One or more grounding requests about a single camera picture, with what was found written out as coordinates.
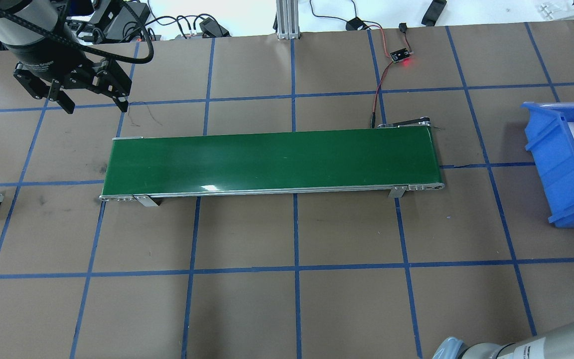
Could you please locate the aluminium frame post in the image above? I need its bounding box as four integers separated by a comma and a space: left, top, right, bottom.
274, 0, 301, 39

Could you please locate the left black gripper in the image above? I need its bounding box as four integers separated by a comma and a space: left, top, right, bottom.
6, 30, 132, 114

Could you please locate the green conveyor belt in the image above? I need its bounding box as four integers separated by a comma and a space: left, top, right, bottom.
99, 125, 445, 207

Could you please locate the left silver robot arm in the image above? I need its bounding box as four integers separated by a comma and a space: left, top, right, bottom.
0, 0, 132, 114

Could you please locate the black power adapter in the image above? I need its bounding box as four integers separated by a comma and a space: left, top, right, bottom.
103, 0, 151, 43

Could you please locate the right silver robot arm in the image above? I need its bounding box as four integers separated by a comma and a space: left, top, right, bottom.
433, 322, 574, 359

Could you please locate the small black sensor board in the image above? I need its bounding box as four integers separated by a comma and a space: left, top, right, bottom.
389, 48, 413, 64

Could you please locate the blue plastic bin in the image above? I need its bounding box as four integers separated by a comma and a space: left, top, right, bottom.
523, 102, 574, 228

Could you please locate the red black wire cable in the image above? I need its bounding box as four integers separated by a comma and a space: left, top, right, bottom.
310, 0, 413, 129

